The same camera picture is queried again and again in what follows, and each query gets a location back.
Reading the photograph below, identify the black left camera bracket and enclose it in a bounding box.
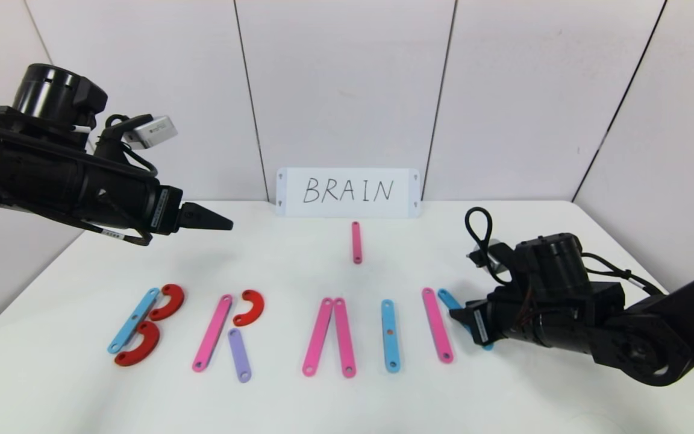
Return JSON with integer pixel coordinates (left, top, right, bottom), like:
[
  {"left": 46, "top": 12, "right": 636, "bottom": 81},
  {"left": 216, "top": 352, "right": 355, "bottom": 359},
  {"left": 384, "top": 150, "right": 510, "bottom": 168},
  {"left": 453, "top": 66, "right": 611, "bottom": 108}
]
[{"left": 94, "top": 115, "right": 158, "bottom": 178}]

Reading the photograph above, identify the long pink bar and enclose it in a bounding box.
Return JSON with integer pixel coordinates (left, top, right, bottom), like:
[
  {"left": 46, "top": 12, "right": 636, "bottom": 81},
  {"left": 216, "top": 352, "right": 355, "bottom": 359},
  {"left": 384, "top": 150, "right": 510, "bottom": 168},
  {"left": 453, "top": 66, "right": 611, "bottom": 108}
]
[
  {"left": 422, "top": 288, "right": 454, "bottom": 364},
  {"left": 302, "top": 297, "right": 334, "bottom": 378},
  {"left": 192, "top": 294, "right": 234, "bottom": 373},
  {"left": 333, "top": 298, "right": 357, "bottom": 379}
]

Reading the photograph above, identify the white sign reading BRAIN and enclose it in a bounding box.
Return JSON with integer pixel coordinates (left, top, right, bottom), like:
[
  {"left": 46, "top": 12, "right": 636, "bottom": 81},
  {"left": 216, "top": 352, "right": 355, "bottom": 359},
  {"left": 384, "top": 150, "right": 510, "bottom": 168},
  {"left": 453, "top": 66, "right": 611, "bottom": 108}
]
[{"left": 276, "top": 168, "right": 421, "bottom": 219}]

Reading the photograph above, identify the short blue bar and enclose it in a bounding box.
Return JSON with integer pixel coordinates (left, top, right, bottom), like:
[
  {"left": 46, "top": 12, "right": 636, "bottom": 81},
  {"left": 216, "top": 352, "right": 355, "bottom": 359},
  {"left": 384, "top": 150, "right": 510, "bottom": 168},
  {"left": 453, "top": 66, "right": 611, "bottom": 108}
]
[{"left": 437, "top": 288, "right": 495, "bottom": 351}]

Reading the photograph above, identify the long blue bar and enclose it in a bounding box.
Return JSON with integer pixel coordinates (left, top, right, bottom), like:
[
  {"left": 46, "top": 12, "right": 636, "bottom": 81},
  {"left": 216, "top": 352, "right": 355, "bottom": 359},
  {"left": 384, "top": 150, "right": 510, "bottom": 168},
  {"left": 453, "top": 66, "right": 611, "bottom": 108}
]
[
  {"left": 107, "top": 287, "right": 160, "bottom": 354},
  {"left": 381, "top": 299, "right": 401, "bottom": 373}
]

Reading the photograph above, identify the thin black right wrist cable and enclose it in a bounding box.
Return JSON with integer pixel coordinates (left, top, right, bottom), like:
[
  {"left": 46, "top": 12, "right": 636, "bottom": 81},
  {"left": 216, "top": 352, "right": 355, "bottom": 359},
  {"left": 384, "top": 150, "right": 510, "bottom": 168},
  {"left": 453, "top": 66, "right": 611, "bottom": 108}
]
[{"left": 582, "top": 253, "right": 666, "bottom": 296}]

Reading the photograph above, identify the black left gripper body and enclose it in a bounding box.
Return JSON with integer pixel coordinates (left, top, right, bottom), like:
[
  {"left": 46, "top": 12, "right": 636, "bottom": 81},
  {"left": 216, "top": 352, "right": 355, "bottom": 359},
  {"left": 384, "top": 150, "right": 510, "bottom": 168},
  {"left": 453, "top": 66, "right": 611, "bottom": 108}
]
[{"left": 78, "top": 161, "right": 184, "bottom": 236}]

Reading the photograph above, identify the black looped right arm cable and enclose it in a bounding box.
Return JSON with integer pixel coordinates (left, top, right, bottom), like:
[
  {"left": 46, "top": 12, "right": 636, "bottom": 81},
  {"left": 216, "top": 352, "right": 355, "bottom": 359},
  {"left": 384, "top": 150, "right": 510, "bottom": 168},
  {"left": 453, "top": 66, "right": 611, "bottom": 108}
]
[{"left": 464, "top": 207, "right": 507, "bottom": 284}]

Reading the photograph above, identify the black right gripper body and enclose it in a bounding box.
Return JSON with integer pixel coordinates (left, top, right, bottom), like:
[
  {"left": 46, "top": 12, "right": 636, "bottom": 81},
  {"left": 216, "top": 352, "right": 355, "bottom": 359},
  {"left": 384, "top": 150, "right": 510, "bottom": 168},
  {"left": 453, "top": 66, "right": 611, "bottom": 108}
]
[{"left": 466, "top": 292, "right": 539, "bottom": 347}]

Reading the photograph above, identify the short purple bar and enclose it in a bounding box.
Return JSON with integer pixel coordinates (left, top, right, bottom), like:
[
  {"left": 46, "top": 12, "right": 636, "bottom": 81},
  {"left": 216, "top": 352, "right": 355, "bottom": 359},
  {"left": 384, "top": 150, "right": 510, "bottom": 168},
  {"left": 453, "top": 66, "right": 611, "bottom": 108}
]
[{"left": 228, "top": 328, "right": 252, "bottom": 383}]

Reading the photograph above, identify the red C-shaped piece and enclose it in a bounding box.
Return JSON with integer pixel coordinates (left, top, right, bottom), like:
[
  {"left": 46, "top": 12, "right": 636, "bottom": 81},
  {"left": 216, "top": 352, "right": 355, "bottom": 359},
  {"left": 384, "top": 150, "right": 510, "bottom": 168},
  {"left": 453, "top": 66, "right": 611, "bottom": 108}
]
[
  {"left": 148, "top": 284, "right": 185, "bottom": 321},
  {"left": 114, "top": 321, "right": 160, "bottom": 368},
  {"left": 233, "top": 290, "right": 265, "bottom": 327}
]

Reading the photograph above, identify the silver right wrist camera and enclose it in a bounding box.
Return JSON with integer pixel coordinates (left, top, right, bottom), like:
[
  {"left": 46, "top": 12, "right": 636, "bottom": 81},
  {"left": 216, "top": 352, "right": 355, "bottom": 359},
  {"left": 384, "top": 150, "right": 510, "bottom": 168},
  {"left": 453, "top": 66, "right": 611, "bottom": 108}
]
[{"left": 474, "top": 240, "right": 511, "bottom": 281}]

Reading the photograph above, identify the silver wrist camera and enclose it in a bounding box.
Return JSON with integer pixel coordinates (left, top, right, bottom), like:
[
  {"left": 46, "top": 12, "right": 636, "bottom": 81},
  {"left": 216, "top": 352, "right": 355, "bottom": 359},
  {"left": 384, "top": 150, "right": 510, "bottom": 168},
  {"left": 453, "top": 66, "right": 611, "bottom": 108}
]
[
  {"left": 124, "top": 116, "right": 178, "bottom": 150},
  {"left": 474, "top": 240, "right": 511, "bottom": 281}
]

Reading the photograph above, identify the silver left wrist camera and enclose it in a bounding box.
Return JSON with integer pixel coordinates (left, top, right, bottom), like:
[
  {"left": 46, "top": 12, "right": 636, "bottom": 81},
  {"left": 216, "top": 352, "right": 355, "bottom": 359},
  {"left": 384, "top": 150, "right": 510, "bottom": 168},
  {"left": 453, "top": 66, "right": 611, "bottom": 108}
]
[{"left": 124, "top": 116, "right": 178, "bottom": 150}]

